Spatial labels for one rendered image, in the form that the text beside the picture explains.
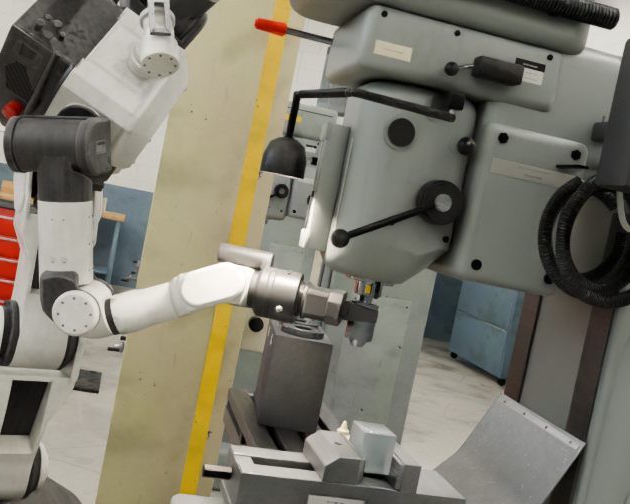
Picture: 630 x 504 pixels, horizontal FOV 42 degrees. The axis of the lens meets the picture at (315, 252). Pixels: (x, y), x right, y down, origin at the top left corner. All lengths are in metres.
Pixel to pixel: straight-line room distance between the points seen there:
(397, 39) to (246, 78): 1.85
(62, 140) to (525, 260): 0.78
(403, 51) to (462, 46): 0.10
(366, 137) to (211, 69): 1.83
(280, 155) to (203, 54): 1.83
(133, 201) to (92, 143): 8.92
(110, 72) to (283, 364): 0.65
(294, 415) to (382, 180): 0.59
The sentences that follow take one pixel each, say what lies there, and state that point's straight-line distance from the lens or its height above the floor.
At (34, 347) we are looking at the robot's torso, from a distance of 1.85.
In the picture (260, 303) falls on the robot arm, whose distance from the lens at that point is 1.40.
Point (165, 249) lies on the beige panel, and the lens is 3.08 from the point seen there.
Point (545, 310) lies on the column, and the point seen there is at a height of 1.30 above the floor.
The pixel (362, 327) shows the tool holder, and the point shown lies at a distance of 1.40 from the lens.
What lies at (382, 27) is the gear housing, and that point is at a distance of 1.30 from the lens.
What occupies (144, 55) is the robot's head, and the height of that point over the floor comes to 1.61.
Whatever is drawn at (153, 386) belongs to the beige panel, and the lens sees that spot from 3.17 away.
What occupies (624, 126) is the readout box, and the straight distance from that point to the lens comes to 1.20.
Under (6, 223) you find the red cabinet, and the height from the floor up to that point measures 0.90.
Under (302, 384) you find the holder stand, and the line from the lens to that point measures 1.69.
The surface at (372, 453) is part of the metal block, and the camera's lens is 1.26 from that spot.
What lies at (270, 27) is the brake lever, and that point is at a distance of 1.48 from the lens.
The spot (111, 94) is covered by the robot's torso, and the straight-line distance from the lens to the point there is 1.52.
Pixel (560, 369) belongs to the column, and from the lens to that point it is 1.55.
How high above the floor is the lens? 1.41
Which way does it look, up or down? 3 degrees down
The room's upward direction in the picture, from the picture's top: 11 degrees clockwise
